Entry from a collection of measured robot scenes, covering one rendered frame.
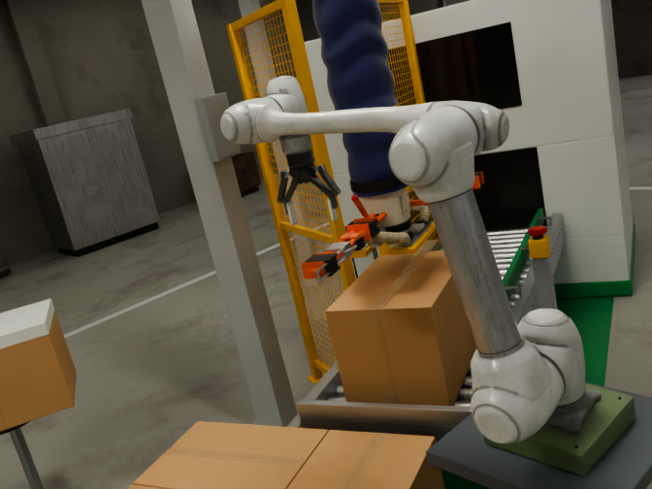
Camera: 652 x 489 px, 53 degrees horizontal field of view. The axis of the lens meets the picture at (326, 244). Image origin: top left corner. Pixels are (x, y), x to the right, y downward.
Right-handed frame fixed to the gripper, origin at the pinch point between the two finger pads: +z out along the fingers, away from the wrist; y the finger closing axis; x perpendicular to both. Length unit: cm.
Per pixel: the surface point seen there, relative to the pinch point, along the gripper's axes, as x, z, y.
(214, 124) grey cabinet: -90, -27, 90
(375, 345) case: -28, 56, 3
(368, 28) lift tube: -52, -51, -8
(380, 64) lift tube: -54, -38, -9
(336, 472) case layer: 9, 82, 8
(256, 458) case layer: 5, 82, 41
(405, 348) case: -28, 57, -8
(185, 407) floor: -107, 136, 177
